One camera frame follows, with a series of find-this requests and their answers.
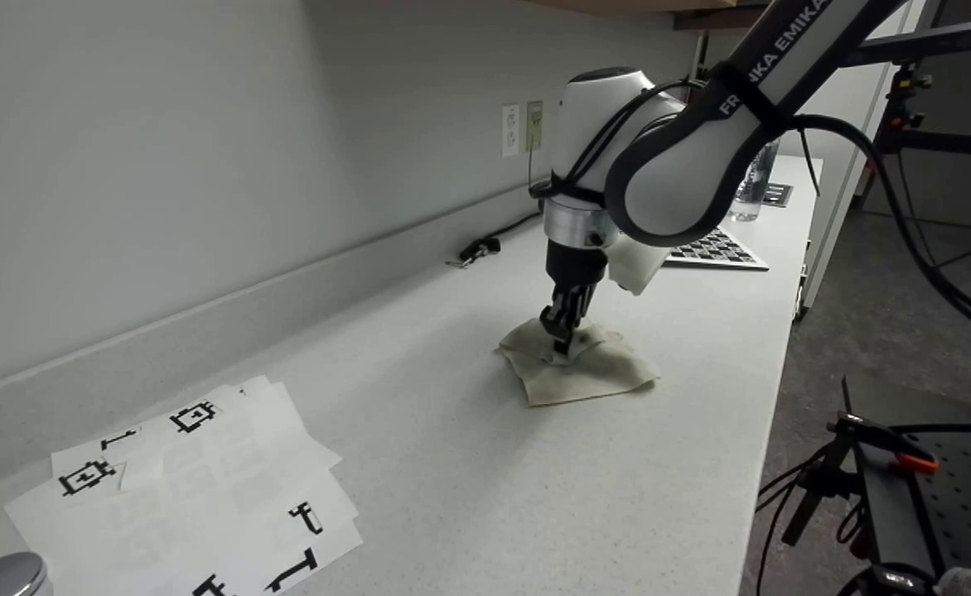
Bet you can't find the black tripod stand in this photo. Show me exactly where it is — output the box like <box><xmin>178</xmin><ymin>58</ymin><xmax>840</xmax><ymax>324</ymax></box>
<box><xmin>874</xmin><ymin>61</ymin><xmax>971</xmax><ymax>227</ymax></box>

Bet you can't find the checkered calibration board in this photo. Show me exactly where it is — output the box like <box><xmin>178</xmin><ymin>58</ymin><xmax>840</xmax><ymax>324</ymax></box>
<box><xmin>663</xmin><ymin>227</ymin><xmax>771</xmax><ymax>275</ymax></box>

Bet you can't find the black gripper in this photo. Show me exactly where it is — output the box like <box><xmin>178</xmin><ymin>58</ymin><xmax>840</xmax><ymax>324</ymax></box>
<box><xmin>537</xmin><ymin>242</ymin><xmax>610</xmax><ymax>358</ymax></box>

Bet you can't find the orange and black clamp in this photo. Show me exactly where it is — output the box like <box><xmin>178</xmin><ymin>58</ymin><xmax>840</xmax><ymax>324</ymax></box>
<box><xmin>834</xmin><ymin>411</ymin><xmax>941</xmax><ymax>477</ymax></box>

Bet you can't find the small dark printed card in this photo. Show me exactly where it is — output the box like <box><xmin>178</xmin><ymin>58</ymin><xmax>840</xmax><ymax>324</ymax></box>
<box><xmin>743</xmin><ymin>180</ymin><xmax>794</xmax><ymax>213</ymax></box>

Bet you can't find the cream cloth towel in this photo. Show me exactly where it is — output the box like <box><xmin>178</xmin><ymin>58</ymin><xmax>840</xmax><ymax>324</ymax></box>
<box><xmin>495</xmin><ymin>315</ymin><xmax>659</xmax><ymax>411</ymax></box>

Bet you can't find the grey counter backsplash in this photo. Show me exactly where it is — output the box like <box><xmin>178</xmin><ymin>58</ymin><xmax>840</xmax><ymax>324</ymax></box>
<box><xmin>0</xmin><ymin>164</ymin><xmax>559</xmax><ymax>500</ymax></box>

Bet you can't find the black cable bundle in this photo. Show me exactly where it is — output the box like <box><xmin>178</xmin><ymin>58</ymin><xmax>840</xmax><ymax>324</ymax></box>
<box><xmin>752</xmin><ymin>428</ymin><xmax>874</xmax><ymax>596</ymax></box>

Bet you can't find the black perforated breadboard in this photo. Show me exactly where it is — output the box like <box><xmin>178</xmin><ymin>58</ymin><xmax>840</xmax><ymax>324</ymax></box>
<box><xmin>851</xmin><ymin>417</ymin><xmax>971</xmax><ymax>583</ymax></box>

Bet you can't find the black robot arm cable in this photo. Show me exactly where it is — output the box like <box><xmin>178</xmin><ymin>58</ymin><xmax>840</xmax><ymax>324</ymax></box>
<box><xmin>564</xmin><ymin>76</ymin><xmax>971</xmax><ymax>346</ymax></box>

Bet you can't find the black camera bar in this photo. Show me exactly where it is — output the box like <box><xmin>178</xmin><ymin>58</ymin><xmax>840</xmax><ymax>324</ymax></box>
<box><xmin>846</xmin><ymin>14</ymin><xmax>971</xmax><ymax>66</ymax></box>

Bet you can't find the white printed paper sheet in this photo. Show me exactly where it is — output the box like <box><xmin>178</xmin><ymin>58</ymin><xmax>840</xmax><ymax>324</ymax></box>
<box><xmin>0</xmin><ymin>443</ymin><xmax>364</xmax><ymax>596</ymax></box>
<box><xmin>49</xmin><ymin>375</ymin><xmax>344</xmax><ymax>509</ymax></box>

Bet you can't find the white wall outlet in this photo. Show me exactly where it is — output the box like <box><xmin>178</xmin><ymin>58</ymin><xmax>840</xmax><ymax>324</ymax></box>
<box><xmin>502</xmin><ymin>103</ymin><xmax>524</xmax><ymax>161</ymax></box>

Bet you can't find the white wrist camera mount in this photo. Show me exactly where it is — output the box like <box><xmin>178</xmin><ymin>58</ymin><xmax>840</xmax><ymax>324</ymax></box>
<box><xmin>608</xmin><ymin>228</ymin><xmax>671</xmax><ymax>300</ymax></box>

